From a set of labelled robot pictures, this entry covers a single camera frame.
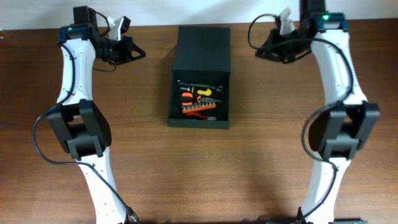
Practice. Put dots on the small red cutting pliers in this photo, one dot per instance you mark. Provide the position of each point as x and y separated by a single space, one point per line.
195 115

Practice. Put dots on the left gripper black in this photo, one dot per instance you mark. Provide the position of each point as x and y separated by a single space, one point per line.
128 46

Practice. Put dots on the yellow black screwdriver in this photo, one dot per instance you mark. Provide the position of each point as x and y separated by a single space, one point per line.
197 90

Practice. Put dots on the black box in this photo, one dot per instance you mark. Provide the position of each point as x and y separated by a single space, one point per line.
202 56

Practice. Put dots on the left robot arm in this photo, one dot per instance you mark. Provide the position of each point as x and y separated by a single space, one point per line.
80 127

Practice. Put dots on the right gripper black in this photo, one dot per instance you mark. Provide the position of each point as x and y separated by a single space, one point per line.
272 51

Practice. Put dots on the orange bit holder strip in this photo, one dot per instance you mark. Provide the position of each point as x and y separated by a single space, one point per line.
197 107

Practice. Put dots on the silver blue wrench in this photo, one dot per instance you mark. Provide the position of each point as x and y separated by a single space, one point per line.
217 88

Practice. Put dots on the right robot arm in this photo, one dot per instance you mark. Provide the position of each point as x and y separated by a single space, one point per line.
334 133

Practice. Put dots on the orange black needle-nose pliers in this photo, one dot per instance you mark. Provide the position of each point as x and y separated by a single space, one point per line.
189 99

